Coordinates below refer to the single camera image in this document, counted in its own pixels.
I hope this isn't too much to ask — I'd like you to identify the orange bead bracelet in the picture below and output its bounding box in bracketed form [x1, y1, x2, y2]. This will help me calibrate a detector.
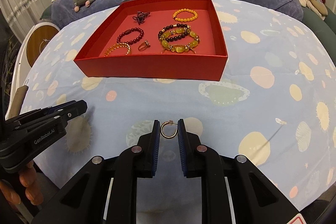
[173, 9, 198, 22]

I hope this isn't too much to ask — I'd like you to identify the yellow bead bracelet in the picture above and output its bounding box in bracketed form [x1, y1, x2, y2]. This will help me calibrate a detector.
[160, 27, 201, 54]

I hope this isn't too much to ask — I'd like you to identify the dark chain bracelet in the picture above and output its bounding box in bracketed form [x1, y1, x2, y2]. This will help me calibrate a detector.
[133, 11, 151, 22]

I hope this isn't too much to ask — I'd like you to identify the gold hoop earring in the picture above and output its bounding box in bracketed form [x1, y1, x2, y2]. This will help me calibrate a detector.
[160, 121, 179, 139]

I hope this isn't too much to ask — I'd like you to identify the small gold ring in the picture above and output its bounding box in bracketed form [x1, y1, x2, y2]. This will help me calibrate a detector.
[138, 40, 151, 52]

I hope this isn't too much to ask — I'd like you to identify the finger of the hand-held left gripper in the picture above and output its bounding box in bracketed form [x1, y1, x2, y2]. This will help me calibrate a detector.
[56, 100, 88, 124]
[39, 100, 82, 116]

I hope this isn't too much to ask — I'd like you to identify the round white wooden-top table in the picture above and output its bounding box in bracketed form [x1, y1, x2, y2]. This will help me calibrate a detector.
[5, 22, 59, 119]

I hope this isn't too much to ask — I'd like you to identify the dark red bead bracelet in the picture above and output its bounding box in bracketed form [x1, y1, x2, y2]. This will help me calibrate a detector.
[117, 27, 145, 44]

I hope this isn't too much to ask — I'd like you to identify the white sheer curtain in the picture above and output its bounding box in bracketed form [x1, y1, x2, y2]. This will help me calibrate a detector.
[0, 0, 53, 38]

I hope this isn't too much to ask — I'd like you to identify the brown flat object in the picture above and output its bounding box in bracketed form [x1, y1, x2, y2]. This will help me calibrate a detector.
[9, 85, 29, 119]

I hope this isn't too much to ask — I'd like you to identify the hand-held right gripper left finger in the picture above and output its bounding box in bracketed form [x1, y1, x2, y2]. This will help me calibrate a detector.
[31, 120, 161, 224]

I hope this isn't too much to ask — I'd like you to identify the black bead bracelet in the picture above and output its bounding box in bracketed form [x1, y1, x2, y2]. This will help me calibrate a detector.
[157, 24, 191, 42]

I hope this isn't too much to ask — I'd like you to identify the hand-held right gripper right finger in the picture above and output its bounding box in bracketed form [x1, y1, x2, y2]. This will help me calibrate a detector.
[177, 119, 301, 224]

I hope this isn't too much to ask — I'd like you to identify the person's left hand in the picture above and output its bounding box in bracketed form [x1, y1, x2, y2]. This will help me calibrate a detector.
[0, 160, 44, 206]

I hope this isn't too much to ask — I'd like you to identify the green sofa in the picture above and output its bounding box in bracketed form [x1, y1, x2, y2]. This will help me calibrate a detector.
[39, 0, 336, 67]

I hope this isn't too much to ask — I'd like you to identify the beige plush pillow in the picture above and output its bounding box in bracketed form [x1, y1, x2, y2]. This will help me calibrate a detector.
[303, 0, 328, 20]

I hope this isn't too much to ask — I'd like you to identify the amber bead bracelet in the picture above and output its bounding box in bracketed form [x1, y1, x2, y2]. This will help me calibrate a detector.
[104, 42, 132, 56]

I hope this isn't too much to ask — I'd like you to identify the red shallow box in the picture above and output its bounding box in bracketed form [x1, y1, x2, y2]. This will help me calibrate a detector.
[73, 0, 228, 81]

